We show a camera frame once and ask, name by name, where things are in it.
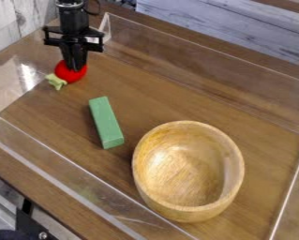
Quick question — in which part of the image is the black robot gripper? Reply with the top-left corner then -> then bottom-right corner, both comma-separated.
43,0 -> 104,71

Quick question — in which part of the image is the red plush strawberry toy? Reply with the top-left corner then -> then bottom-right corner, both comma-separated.
45,60 -> 88,90

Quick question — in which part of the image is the green rectangular block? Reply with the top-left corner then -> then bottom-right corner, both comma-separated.
89,97 -> 124,149

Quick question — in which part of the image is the wooden bowl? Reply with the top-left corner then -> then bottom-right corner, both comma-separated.
131,120 -> 246,222

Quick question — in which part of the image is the black table clamp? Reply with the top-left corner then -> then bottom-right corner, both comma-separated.
15,199 -> 59,240

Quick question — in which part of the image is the clear acrylic tray enclosure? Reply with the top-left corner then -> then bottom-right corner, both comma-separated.
0,14 -> 299,240

